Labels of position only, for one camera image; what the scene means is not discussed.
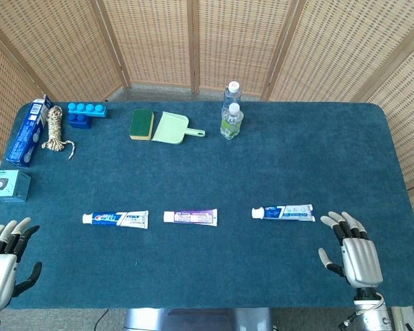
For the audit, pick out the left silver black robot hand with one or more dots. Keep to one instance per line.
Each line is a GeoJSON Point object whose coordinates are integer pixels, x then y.
{"type": "Point", "coordinates": [0, 276]}

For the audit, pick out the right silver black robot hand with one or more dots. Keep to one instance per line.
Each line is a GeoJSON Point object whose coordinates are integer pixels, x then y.
{"type": "Point", "coordinates": [362, 262]}

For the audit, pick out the blue white toothpaste tube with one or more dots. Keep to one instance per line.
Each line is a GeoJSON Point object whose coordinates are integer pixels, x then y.
{"type": "Point", "coordinates": [286, 213]}

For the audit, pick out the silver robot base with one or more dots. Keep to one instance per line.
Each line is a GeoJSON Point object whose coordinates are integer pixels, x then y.
{"type": "Point", "coordinates": [196, 320]}

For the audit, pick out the blue Crest toothpaste tube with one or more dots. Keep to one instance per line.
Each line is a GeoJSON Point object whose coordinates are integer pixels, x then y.
{"type": "Point", "coordinates": [114, 219]}

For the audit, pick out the blue carton box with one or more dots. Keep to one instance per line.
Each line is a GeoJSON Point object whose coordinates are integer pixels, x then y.
{"type": "Point", "coordinates": [26, 134]}

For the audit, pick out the purple toothpaste tube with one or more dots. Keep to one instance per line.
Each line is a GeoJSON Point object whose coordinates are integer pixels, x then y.
{"type": "Point", "coordinates": [189, 217]}

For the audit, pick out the small teal product box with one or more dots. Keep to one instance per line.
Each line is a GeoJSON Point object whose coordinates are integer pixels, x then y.
{"type": "Point", "coordinates": [8, 186]}

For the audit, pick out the blue felt table cover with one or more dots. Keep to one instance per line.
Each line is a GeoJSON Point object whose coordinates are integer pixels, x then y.
{"type": "Point", "coordinates": [227, 172]}

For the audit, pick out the dark blue toy brick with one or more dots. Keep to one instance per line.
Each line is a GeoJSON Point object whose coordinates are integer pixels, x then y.
{"type": "Point", "coordinates": [79, 122]}

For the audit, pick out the light blue four-stud toy brick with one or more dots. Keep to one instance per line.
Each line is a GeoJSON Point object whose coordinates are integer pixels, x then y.
{"type": "Point", "coordinates": [88, 110]}

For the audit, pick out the green label water bottle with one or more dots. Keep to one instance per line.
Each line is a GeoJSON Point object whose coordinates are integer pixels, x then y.
{"type": "Point", "coordinates": [232, 124]}

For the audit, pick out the green yellow sponge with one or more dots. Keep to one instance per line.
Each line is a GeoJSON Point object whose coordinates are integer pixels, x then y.
{"type": "Point", "coordinates": [141, 122]}

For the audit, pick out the tall clear water bottle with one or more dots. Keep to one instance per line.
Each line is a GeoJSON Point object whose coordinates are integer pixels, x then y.
{"type": "Point", "coordinates": [232, 94]}

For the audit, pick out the light green dustpan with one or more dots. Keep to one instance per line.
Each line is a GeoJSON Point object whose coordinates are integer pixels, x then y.
{"type": "Point", "coordinates": [169, 129]}

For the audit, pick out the wicker folding screen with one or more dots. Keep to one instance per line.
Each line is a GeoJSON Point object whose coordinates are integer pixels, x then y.
{"type": "Point", "coordinates": [158, 41]}

